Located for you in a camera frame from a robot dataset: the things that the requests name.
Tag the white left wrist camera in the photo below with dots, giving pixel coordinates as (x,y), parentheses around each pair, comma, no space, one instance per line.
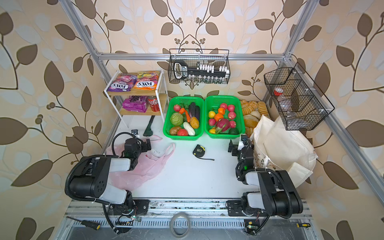
(135,133)

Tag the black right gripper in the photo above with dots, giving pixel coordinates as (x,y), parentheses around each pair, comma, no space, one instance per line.
(240,149)

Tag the white radish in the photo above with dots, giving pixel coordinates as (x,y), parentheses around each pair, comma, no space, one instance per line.
(190,130)

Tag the yellow potato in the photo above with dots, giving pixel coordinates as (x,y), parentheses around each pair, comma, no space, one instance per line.
(194,122)

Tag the green plastic basket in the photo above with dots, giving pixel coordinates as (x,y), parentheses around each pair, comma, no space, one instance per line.
(184,119)
(233,113)

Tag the left green plastic basket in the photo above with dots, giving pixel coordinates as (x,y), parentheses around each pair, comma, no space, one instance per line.
(184,119)

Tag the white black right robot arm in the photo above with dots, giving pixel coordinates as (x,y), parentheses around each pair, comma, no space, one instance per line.
(277,195)

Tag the cream canvas tote bag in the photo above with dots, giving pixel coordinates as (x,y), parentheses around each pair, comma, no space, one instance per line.
(278,149)

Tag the pink dragon fruit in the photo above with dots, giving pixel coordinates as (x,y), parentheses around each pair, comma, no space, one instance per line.
(222,125)

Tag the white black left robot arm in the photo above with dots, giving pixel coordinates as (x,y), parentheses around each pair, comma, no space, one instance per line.
(88,182)

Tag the roll of clear tape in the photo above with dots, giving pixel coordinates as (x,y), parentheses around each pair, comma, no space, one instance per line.
(180,225)

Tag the red cola can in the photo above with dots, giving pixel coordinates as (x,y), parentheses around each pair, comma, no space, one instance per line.
(154,103)

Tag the black wire basket back wall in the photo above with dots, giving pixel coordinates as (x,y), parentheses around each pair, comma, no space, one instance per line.
(216,57)

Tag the tray of bread rolls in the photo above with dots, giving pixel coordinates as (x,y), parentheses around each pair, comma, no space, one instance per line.
(252,113)

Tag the pink plastic bag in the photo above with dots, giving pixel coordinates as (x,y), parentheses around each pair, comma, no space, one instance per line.
(149,167)

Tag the dark green scraper tool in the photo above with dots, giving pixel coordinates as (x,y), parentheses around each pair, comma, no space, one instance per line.
(148,131)

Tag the red tomato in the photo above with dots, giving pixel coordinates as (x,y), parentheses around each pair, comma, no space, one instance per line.
(182,132)

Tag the black yellow tape measure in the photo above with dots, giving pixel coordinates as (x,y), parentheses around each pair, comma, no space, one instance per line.
(199,153)

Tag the dark purple eggplant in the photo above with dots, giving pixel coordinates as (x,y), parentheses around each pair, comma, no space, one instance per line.
(194,111)

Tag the small yellow screwdriver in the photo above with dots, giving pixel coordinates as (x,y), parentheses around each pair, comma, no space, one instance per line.
(303,225)

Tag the black wire basket right wall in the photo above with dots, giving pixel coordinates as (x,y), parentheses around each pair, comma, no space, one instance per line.
(305,106)

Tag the green cabbage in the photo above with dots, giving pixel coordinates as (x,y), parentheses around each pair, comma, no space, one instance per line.
(176,119)

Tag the right green plastic basket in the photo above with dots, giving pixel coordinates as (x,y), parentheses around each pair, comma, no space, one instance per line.
(233,113)

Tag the purple Fox's candy bag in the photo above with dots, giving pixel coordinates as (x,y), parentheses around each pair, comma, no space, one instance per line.
(123,83)

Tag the orange Fox's candy bag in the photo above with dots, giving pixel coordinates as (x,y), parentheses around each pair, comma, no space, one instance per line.
(147,80)

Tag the black wire basket wall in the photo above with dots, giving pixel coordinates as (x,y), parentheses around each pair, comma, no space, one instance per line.
(305,106)
(216,57)

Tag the red capped plastic bottle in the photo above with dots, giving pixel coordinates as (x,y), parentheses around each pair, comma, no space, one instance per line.
(279,94)

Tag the orange fruit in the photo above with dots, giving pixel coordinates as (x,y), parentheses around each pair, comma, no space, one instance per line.
(221,110)

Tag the black yellow screwdriver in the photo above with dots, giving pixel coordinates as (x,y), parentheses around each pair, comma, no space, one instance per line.
(86,223)

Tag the purple snack packet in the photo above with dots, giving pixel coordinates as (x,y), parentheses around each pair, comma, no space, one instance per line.
(136,104)

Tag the orange carrot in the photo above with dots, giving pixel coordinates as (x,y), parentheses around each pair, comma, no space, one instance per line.
(184,112)

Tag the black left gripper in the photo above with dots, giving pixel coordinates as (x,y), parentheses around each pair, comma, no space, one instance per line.
(144,144)

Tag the white wooden two-tier shelf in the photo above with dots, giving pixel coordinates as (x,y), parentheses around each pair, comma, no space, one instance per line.
(161,93)

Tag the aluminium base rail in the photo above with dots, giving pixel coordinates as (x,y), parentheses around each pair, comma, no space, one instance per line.
(209,221)

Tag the brown potato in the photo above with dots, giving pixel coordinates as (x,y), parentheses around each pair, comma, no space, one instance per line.
(174,130)

